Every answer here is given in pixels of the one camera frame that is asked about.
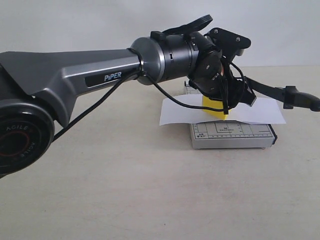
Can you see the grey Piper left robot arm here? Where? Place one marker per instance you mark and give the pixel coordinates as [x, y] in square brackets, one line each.
[39, 89]

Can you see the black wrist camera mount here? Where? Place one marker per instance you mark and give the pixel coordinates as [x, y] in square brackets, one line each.
[230, 43]

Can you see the grey paper cutter base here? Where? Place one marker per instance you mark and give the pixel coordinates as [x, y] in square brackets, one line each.
[230, 134]

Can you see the black cutter blade arm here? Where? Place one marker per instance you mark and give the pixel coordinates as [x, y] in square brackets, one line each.
[289, 96]

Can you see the white paper sheet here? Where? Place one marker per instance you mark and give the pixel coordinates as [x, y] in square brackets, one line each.
[263, 111]

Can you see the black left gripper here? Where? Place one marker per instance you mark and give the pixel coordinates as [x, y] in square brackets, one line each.
[224, 88]

